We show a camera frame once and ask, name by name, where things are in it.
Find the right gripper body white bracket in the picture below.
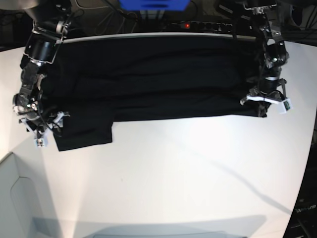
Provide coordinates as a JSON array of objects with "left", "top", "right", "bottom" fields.
[{"left": 19, "top": 112, "right": 69, "bottom": 147}]

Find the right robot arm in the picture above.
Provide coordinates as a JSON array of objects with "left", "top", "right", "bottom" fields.
[{"left": 12, "top": 0, "right": 72, "bottom": 147}]

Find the white cable on floor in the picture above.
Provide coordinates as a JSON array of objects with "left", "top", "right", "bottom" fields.
[{"left": 95, "top": 6, "right": 139, "bottom": 35}]

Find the black T-shirt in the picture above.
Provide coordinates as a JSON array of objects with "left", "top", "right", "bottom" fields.
[{"left": 41, "top": 36, "right": 265, "bottom": 151}]

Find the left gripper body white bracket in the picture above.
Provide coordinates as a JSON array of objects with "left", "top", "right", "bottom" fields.
[{"left": 240, "top": 78, "right": 293, "bottom": 114}]

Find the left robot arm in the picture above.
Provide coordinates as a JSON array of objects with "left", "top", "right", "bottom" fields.
[{"left": 230, "top": 0, "right": 293, "bottom": 118}]

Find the blue plastic box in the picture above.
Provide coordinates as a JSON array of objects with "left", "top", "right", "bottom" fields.
[{"left": 119, "top": 0, "right": 191, "bottom": 11}]

